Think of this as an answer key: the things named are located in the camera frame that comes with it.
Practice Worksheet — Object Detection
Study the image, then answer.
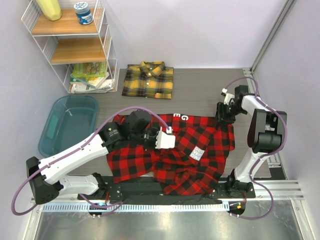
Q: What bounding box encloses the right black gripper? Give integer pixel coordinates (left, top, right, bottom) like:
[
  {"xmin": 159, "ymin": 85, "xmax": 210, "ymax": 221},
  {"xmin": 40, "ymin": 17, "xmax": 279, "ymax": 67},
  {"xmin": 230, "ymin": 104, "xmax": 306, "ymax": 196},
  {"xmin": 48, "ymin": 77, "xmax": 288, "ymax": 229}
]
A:
[{"xmin": 213, "ymin": 102, "xmax": 246, "ymax": 127}]

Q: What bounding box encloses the red black plaid shirt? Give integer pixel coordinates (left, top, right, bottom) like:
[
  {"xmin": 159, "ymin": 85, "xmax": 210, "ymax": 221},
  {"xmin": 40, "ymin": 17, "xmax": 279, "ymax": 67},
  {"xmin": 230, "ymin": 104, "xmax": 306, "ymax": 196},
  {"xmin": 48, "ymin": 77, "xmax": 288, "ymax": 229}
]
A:
[{"xmin": 106, "ymin": 113, "xmax": 235, "ymax": 196}]

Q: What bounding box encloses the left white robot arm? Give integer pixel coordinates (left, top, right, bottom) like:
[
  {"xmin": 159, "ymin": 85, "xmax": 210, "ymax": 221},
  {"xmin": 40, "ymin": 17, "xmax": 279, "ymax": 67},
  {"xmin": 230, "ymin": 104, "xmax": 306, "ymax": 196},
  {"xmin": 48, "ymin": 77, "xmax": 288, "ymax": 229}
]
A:
[{"xmin": 26, "ymin": 108, "xmax": 167, "ymax": 205}]

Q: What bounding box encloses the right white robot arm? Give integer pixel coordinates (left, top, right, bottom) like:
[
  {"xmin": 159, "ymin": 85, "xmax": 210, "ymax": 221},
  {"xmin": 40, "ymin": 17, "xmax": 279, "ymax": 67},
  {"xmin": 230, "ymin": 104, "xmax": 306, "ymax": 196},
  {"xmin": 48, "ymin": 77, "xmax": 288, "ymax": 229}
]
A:
[{"xmin": 215, "ymin": 85, "xmax": 287, "ymax": 198}]

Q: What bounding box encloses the stack of books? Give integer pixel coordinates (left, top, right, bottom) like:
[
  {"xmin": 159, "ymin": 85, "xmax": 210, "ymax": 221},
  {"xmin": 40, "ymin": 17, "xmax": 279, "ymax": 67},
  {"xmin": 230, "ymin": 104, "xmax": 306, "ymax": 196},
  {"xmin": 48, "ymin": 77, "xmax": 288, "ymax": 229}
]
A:
[{"xmin": 69, "ymin": 61, "xmax": 115, "ymax": 94}]

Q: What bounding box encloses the folded yellow plaid shirt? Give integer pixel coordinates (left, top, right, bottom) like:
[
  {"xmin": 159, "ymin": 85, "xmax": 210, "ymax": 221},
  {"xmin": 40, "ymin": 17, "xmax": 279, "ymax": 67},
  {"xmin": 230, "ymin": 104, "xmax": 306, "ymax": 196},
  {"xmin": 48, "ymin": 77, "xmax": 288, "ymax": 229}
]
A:
[{"xmin": 122, "ymin": 61, "xmax": 174, "ymax": 100}]

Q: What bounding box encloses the teal plastic bin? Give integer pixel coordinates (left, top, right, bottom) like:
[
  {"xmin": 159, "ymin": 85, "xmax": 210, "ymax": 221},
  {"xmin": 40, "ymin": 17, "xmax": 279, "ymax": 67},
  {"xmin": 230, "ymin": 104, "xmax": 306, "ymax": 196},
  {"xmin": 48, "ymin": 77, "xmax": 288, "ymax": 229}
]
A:
[{"xmin": 38, "ymin": 95, "xmax": 99, "ymax": 158}]

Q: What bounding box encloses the blue white jar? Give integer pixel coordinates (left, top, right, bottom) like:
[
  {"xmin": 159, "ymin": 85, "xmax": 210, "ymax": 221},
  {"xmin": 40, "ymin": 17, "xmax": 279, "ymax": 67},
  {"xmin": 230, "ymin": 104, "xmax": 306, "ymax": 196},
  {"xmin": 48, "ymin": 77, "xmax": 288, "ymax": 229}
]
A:
[{"xmin": 73, "ymin": 1, "xmax": 93, "ymax": 25}]

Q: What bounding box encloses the yellow bottle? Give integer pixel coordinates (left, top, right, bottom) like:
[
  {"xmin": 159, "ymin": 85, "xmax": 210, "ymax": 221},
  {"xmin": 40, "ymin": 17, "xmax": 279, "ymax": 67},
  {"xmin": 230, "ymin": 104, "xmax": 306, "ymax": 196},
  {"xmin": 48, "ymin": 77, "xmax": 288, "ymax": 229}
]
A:
[{"xmin": 36, "ymin": 0, "xmax": 62, "ymax": 21}]

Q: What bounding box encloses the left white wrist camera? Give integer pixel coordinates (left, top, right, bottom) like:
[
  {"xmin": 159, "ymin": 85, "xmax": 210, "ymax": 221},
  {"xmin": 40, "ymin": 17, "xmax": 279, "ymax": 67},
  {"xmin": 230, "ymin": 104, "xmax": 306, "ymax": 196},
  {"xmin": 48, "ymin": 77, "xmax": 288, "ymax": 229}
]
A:
[{"xmin": 155, "ymin": 126, "xmax": 176, "ymax": 149}]

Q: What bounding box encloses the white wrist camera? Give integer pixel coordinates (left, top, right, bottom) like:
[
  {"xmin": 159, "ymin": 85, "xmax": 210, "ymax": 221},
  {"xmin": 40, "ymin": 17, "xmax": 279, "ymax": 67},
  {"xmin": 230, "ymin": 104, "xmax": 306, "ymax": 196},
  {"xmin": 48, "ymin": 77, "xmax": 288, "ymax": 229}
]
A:
[
  {"xmin": 155, "ymin": 126, "xmax": 176, "ymax": 149},
  {"xmin": 221, "ymin": 88, "xmax": 235, "ymax": 105}
]

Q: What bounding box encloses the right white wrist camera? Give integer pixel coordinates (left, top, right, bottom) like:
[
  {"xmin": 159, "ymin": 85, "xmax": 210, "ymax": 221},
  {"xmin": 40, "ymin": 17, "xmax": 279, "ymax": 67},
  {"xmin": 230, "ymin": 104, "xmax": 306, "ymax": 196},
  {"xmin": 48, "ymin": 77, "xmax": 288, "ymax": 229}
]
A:
[{"xmin": 221, "ymin": 88, "xmax": 235, "ymax": 105}]

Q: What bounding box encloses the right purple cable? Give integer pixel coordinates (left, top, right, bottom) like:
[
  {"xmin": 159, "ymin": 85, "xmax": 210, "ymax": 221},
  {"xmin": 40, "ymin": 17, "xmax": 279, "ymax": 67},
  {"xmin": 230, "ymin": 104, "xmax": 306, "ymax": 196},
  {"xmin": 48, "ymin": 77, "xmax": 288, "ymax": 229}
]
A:
[{"xmin": 222, "ymin": 76, "xmax": 289, "ymax": 220}]

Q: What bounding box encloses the purple cable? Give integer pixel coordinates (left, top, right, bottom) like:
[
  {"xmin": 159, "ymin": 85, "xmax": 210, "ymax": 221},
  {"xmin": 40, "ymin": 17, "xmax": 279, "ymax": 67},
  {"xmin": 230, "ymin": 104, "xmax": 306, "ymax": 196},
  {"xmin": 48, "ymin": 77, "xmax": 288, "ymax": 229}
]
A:
[
  {"xmin": 222, "ymin": 76, "xmax": 289, "ymax": 220},
  {"xmin": 11, "ymin": 106, "xmax": 173, "ymax": 217}
]

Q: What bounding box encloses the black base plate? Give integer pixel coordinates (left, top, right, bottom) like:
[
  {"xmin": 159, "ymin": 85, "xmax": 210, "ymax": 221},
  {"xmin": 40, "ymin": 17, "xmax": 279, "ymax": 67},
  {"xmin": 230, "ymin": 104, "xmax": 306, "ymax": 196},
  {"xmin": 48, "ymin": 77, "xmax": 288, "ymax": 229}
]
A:
[{"xmin": 86, "ymin": 173, "xmax": 256, "ymax": 206}]

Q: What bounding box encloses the white slotted cable duct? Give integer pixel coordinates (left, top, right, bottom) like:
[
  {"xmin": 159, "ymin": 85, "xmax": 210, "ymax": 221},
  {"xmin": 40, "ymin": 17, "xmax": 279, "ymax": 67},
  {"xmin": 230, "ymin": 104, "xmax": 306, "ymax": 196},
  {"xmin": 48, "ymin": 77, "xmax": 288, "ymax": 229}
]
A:
[{"xmin": 42, "ymin": 201, "xmax": 230, "ymax": 213}]

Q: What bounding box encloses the white wire wooden shelf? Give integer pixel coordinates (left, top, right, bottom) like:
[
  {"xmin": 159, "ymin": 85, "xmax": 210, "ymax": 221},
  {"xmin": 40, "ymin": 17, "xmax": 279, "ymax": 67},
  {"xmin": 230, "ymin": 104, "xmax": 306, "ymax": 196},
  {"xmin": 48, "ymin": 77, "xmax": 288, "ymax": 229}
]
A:
[{"xmin": 21, "ymin": 0, "xmax": 120, "ymax": 94}]

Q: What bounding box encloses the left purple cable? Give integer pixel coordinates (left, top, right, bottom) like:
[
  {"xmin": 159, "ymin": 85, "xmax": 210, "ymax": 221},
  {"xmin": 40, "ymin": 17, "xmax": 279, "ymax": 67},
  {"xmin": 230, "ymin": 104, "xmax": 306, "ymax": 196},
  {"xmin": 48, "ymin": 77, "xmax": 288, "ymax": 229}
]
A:
[{"xmin": 11, "ymin": 106, "xmax": 173, "ymax": 217}]

